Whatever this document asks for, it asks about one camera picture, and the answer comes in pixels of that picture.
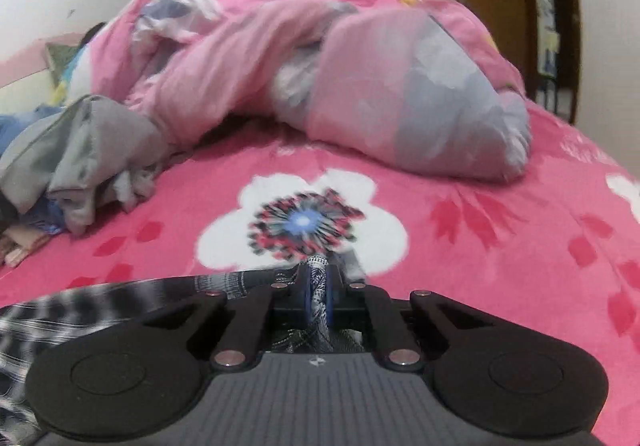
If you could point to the pink grey floral quilt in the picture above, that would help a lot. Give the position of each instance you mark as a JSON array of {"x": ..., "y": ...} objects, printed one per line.
[{"x": 300, "y": 51}]

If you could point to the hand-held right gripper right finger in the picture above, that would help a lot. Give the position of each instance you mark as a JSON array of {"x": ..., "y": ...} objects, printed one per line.
[{"x": 331, "y": 298}]

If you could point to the blue garment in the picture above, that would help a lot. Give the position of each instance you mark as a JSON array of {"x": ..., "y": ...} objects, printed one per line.
[{"x": 20, "y": 126}]

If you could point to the blue patterned cloth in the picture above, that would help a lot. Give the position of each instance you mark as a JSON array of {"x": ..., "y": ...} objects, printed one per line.
[{"x": 47, "y": 221}]

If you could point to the light grey garment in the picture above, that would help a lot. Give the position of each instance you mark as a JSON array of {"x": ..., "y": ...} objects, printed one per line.
[{"x": 85, "y": 146}]

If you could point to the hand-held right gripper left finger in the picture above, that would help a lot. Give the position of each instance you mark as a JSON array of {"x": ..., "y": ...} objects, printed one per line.
[{"x": 306, "y": 298}]

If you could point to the black white plaid garment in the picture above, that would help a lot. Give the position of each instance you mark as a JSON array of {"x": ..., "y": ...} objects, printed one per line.
[{"x": 60, "y": 313}]

